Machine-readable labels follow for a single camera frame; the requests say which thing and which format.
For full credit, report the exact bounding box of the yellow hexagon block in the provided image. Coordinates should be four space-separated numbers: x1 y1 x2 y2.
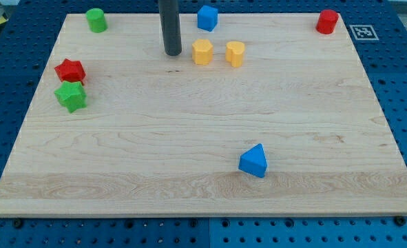
191 39 213 65

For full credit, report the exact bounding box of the yellow heart block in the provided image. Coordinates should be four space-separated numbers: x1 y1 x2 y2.
225 41 246 68

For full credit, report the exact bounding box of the blue triangle block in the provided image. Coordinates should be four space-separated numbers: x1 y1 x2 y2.
238 143 267 178

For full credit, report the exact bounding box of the light wooden board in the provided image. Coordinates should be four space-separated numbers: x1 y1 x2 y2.
0 13 407 218

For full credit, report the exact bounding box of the blue cube block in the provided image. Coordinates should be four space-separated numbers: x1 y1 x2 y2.
197 6 218 32

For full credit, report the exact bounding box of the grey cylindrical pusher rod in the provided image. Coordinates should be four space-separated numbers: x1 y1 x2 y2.
158 0 182 56

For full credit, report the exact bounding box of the green star block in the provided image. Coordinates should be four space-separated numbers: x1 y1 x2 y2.
54 81 87 113

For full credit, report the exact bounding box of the red star block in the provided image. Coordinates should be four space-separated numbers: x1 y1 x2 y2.
54 59 86 85

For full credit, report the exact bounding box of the green cylinder block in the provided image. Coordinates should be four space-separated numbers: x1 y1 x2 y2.
85 8 107 33

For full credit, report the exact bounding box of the red cylinder block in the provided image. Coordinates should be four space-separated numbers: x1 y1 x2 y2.
315 9 339 34

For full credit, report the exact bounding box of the white fiducial marker tag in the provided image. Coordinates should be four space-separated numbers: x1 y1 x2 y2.
349 24 379 41

